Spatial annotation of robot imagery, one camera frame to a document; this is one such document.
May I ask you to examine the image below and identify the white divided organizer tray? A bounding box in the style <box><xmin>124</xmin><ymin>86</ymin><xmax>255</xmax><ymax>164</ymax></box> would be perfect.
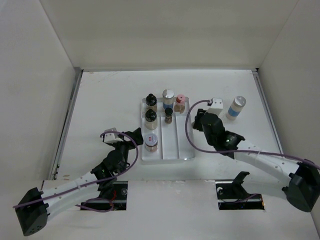
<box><xmin>140</xmin><ymin>97</ymin><xmax>196</xmax><ymax>164</ymax></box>

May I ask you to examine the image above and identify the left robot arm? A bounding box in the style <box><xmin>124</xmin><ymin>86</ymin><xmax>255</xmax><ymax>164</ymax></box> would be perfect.
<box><xmin>14</xmin><ymin>128</ymin><xmax>144</xmax><ymax>237</ymax></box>

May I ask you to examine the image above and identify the black cap white powder bottle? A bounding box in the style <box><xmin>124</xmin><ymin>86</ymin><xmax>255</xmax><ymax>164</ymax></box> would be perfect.
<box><xmin>144</xmin><ymin>109</ymin><xmax>158</xmax><ymax>130</ymax></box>

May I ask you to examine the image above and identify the blue label jar silver lid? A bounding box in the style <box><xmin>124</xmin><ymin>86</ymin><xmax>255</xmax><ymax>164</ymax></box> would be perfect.
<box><xmin>162</xmin><ymin>89</ymin><xmax>175</xmax><ymax>110</ymax></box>

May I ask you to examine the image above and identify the black cap brown chunk bottle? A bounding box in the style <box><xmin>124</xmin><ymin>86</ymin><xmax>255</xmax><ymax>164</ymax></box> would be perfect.
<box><xmin>145</xmin><ymin>93</ymin><xmax>158</xmax><ymax>112</ymax></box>

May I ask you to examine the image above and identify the blue label jar white lid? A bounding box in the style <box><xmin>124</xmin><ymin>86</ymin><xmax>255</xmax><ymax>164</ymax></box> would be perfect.
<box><xmin>226</xmin><ymin>96</ymin><xmax>247</xmax><ymax>120</ymax></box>

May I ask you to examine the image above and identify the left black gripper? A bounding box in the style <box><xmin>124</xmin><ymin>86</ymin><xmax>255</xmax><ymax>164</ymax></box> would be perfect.
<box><xmin>111</xmin><ymin>127</ymin><xmax>143</xmax><ymax>162</ymax></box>

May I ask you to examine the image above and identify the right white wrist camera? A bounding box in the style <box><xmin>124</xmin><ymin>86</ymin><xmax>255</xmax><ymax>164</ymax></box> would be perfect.
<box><xmin>206</xmin><ymin>98</ymin><xmax>224</xmax><ymax>116</ymax></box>

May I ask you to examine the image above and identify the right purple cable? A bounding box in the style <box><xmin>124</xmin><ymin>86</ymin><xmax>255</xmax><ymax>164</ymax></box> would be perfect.
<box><xmin>185</xmin><ymin>99</ymin><xmax>320</xmax><ymax>172</ymax></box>

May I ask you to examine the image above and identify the small dark pepper bottle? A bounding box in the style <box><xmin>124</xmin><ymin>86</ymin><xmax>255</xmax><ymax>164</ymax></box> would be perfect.
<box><xmin>164</xmin><ymin>107</ymin><xmax>173</xmax><ymax>124</ymax></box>

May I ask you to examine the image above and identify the pink cap spice bottle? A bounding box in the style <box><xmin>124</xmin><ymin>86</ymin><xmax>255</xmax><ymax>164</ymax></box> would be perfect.
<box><xmin>173</xmin><ymin>94</ymin><xmax>186</xmax><ymax>114</ymax></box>

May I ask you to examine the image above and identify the purple cable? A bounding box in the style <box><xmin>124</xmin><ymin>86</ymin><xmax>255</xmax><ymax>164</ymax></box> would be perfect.
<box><xmin>185</xmin><ymin>99</ymin><xmax>320</xmax><ymax>172</ymax></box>
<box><xmin>12</xmin><ymin>131</ymin><xmax>140</xmax><ymax>213</ymax></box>

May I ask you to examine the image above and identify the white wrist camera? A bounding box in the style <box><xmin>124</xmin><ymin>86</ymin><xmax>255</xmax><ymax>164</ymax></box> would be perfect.
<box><xmin>206</xmin><ymin>98</ymin><xmax>224</xmax><ymax>116</ymax></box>
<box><xmin>102</xmin><ymin>127</ymin><xmax>121</xmax><ymax>144</ymax></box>

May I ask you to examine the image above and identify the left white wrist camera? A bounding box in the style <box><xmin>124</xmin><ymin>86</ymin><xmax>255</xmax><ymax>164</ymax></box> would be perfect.
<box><xmin>102</xmin><ymin>127</ymin><xmax>121</xmax><ymax>144</ymax></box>

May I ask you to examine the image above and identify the orange label sauce jar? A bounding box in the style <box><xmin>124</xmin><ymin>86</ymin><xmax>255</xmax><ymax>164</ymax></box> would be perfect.
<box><xmin>144</xmin><ymin>133</ymin><xmax>158</xmax><ymax>153</ymax></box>

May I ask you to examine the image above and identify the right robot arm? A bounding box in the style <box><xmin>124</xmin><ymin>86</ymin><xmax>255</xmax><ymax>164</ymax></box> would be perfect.
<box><xmin>192</xmin><ymin>108</ymin><xmax>320</xmax><ymax>212</ymax></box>

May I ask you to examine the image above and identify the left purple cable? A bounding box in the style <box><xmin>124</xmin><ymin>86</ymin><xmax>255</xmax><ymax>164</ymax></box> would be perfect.
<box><xmin>12</xmin><ymin>131</ymin><xmax>140</xmax><ymax>213</ymax></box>

